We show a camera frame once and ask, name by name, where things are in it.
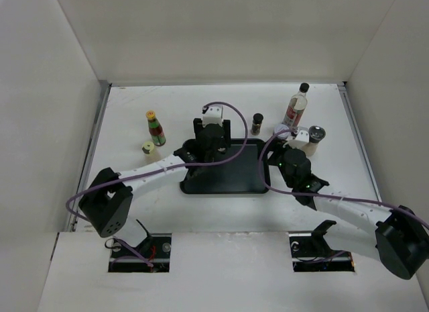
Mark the small yellow-lidded jar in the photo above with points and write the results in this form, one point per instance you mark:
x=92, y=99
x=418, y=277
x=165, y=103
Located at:
x=148, y=148

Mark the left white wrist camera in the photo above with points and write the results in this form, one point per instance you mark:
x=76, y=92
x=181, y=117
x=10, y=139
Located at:
x=212, y=114

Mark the black-capped pepper jar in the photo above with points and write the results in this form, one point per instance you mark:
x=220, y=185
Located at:
x=256, y=124

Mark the red chili sauce bottle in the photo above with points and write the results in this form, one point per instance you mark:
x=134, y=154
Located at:
x=155, y=129

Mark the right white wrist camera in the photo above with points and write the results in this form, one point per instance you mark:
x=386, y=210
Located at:
x=298, y=140

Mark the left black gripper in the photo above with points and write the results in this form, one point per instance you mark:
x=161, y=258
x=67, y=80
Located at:
x=224, y=142

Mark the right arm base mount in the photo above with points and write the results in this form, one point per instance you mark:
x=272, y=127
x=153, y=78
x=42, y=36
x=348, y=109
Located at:
x=311, y=253

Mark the black plastic tray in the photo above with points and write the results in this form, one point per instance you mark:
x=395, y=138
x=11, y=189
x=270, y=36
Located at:
x=239, y=176

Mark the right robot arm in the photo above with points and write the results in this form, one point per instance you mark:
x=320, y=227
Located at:
x=394, y=236

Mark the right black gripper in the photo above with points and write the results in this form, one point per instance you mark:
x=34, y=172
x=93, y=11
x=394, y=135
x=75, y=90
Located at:
x=277, y=149

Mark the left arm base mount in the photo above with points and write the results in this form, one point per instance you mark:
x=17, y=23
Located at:
x=152, y=256

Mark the aluminium table edge rail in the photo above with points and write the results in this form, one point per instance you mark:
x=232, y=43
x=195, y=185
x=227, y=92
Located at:
x=94, y=135

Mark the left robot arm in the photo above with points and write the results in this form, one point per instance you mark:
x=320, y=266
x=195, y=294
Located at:
x=106, y=206

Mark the white-lidded spice jar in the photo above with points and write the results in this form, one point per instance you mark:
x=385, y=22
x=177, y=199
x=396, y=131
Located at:
x=281, y=129

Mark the tall clear vinegar bottle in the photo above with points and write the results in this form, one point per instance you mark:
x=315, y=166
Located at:
x=296, y=107

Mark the clear salt grinder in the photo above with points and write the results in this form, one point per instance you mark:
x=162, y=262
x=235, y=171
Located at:
x=316, y=135

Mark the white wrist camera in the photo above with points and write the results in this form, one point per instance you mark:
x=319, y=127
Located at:
x=212, y=114
x=298, y=140

